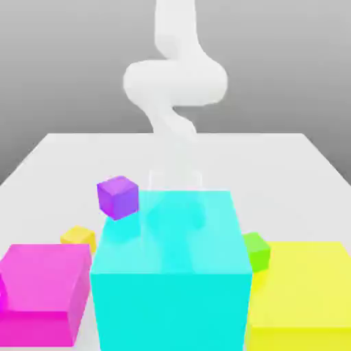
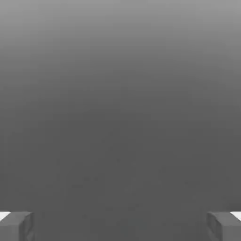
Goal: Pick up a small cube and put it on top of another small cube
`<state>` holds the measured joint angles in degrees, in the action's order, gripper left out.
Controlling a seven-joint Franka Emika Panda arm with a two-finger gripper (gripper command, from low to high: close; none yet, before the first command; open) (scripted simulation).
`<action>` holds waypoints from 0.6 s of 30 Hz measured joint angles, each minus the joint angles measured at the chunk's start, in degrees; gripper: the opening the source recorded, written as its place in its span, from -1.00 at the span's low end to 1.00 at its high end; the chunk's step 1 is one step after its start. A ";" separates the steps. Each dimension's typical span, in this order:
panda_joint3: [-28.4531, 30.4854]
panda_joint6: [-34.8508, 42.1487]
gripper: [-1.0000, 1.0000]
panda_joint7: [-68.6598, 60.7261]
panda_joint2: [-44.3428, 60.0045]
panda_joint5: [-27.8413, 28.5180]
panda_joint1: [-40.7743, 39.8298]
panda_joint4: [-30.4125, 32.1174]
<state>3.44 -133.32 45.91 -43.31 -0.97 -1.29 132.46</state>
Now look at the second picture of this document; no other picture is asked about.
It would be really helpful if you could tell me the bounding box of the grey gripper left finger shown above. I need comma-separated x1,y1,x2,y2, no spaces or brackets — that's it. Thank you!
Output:
0,211,36,241

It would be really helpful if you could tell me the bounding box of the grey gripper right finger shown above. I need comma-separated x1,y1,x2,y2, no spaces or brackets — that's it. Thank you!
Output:
206,211,241,241

